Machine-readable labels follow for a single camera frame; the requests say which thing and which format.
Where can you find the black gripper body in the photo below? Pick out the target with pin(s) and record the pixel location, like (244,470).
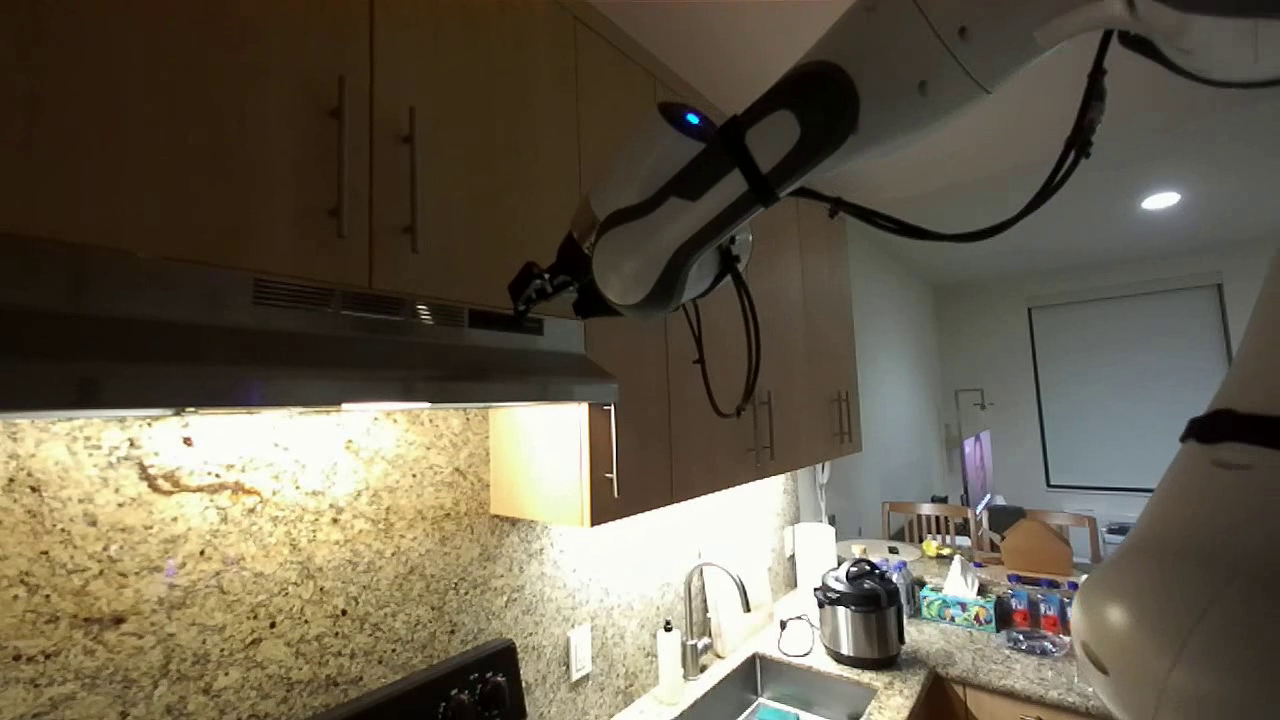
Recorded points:
(565,283)

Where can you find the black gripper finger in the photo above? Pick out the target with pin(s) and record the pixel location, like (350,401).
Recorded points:
(526,288)

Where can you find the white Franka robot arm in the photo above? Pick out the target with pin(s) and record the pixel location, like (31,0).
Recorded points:
(934,54)

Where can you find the black electric stove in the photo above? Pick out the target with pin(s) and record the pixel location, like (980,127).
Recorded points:
(455,684)

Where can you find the round ceiling light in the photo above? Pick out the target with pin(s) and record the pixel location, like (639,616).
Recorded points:
(1163,203)

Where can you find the stainless steel range hood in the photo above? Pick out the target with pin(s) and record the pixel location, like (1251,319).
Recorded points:
(265,362)

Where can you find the white paper towel roll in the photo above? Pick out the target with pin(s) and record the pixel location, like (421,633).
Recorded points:
(815,554)

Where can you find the chrome kitchen faucet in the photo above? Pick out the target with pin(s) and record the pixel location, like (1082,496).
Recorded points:
(696,627)

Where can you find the white soap bottle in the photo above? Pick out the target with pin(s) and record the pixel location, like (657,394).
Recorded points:
(669,659)

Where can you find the wooden cabinet above hood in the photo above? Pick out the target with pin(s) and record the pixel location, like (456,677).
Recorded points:
(161,122)

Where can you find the steel pressure cooker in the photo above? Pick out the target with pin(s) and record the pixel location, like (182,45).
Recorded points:
(861,620)

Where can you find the teal sponge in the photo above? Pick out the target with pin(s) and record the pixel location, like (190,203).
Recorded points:
(780,708)

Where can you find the green tissue box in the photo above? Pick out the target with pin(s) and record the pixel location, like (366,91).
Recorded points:
(952,607)

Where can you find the brown cardboard box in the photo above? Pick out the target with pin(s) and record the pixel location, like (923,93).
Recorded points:
(1036,549)

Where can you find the colourful snack package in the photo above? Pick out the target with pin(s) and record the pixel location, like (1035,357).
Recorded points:
(1040,612)

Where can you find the brown base cabinet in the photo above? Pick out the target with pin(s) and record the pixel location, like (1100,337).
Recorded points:
(1012,705)

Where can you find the long wooden wall cabinet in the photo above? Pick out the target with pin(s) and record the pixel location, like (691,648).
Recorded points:
(802,335)

